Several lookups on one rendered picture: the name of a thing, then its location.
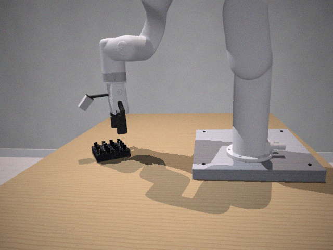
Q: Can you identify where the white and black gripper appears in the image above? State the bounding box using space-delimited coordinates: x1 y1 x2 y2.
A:
103 81 129 134

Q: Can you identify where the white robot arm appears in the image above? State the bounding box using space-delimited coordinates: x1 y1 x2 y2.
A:
99 0 286 163

